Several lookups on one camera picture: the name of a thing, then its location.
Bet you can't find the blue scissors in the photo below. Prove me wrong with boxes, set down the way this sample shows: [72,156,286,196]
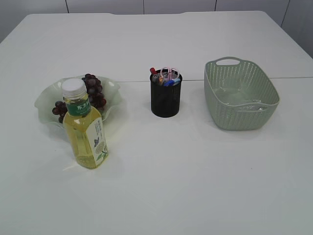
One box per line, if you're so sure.
[163,78,181,87]

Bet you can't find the silver marker pen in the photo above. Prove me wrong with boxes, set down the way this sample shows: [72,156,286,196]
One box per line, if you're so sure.
[152,74,159,83]

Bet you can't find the pink scissors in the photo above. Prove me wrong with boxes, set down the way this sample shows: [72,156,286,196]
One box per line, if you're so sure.
[159,67,180,81]

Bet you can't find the red marker pen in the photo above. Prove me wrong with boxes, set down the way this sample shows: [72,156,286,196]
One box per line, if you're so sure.
[150,68,158,75]

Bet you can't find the purple grape bunch with leaves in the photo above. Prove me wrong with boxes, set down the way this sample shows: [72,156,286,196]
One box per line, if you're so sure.
[52,73,107,123]

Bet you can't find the yellow tea bottle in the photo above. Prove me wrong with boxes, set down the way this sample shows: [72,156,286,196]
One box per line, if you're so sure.
[61,78,108,169]

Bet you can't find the clear plastic sheet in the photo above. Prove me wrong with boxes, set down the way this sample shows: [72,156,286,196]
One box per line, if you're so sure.
[213,86,267,112]

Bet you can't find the black mesh pen holder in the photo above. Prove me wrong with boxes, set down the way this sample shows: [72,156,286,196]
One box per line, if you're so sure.
[150,69,182,118]

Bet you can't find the green plastic basket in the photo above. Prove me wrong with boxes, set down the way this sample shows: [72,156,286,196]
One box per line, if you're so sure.
[204,57,280,131]

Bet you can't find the light green wavy plate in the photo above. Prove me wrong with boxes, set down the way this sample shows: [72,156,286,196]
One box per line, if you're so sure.
[34,76,123,130]

